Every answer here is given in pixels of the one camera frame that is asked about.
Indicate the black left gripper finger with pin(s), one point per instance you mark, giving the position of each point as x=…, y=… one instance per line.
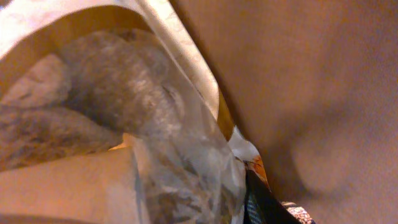
x=261, y=207

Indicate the brown nut snack pouch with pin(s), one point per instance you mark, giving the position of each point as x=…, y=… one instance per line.
x=99, y=124

